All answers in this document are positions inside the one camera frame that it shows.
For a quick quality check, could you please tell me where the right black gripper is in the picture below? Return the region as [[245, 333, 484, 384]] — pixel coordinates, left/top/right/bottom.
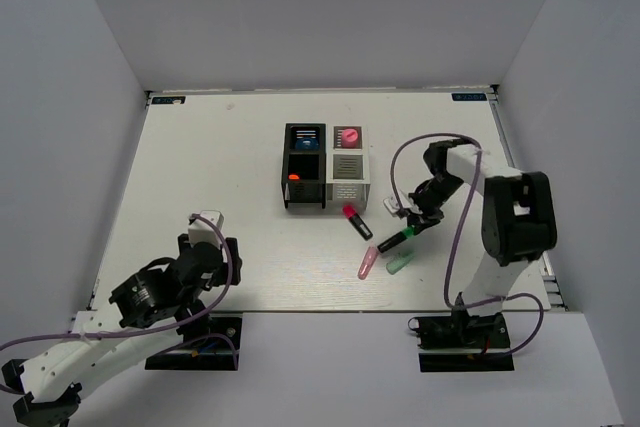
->
[[406, 172, 465, 235]]

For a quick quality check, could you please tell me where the green cap black highlighter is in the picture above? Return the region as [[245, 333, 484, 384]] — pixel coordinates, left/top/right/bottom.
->
[[377, 226, 415, 254]]

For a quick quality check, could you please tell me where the pink cap glitter bottle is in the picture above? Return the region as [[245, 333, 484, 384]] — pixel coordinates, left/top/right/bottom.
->
[[334, 126, 362, 149]]

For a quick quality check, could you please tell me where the blue ink jar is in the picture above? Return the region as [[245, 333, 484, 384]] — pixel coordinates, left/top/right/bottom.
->
[[294, 137, 320, 151]]

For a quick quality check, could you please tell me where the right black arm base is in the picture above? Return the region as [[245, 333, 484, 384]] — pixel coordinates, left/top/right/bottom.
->
[[407, 311, 515, 373]]

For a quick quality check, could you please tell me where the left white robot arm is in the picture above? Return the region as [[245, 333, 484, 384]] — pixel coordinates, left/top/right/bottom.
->
[[1, 234, 242, 426]]

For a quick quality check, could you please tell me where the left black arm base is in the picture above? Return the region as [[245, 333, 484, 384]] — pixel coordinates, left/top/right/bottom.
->
[[144, 315, 243, 372]]

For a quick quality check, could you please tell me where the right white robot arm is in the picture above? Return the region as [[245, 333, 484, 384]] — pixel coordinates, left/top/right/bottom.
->
[[409, 140, 557, 346]]

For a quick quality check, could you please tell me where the green correction tape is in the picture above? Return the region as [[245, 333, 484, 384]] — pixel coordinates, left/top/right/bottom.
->
[[386, 250, 415, 275]]

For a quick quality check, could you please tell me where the pink correction tape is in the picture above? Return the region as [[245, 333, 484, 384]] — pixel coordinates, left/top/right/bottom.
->
[[357, 245, 379, 280]]

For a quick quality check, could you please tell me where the red cap black highlighter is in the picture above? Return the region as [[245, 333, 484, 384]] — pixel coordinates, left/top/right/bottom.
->
[[342, 205, 373, 241]]

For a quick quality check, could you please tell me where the white slotted organizer box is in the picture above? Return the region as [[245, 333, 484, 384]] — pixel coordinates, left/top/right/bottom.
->
[[326, 125, 371, 210]]

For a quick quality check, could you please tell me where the black slotted organizer box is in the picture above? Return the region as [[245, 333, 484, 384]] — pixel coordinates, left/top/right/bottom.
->
[[281, 123, 327, 209]]

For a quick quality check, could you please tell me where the right blue corner label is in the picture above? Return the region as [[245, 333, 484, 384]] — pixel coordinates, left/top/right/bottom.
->
[[451, 92, 487, 102]]

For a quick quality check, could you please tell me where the blue corner label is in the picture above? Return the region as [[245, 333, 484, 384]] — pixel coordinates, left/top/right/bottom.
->
[[451, 92, 487, 102], [151, 96, 186, 105]]

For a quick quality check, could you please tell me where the left blue corner label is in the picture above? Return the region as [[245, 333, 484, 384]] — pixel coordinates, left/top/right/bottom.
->
[[151, 96, 186, 105]]

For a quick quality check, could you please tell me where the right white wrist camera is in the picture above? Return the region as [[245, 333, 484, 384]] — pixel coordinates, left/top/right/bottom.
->
[[383, 196, 411, 219]]

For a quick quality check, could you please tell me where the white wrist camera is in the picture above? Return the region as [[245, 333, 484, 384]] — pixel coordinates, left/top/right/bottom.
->
[[187, 210, 224, 248], [383, 196, 411, 219]]

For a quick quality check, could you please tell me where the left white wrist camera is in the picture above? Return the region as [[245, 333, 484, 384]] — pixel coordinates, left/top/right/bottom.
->
[[187, 210, 224, 248]]

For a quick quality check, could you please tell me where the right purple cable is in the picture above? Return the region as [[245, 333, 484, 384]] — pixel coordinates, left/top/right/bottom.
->
[[389, 133, 546, 359]]

